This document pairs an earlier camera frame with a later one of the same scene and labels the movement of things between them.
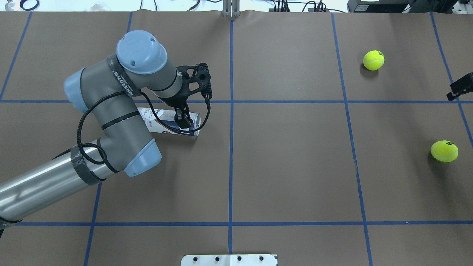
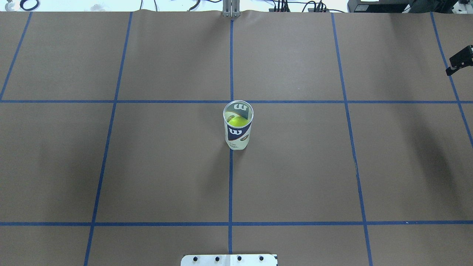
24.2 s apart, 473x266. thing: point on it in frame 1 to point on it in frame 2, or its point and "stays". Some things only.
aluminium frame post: [231, 8] stays
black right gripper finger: [463, 85] to [463, 58]
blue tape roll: [29, 5] stays
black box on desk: [382, 6] stays
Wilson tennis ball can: [156, 125] to [238, 116]
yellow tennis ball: [373, 60] to [238, 121]
